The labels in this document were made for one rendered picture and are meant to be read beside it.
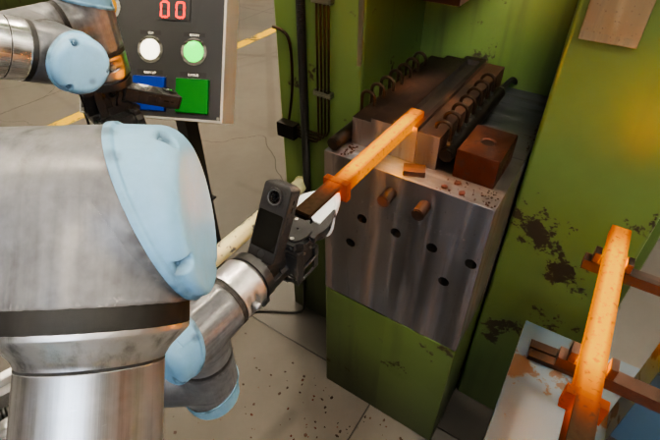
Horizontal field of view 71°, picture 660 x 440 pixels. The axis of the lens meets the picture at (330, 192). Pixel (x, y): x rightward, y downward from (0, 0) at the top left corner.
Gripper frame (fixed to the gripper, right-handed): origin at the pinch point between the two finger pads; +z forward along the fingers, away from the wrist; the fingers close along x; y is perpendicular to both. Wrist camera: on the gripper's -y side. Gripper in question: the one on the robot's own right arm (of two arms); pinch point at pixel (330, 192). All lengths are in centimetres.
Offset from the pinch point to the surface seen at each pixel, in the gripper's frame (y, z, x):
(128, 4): -17, 14, -62
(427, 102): 1.5, 41.6, -1.1
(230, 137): 99, 121, -152
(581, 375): 6.8, -6.6, 41.2
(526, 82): 6, 76, 13
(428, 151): 4.8, 27.7, 5.7
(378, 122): 1.6, 27.7, -6.0
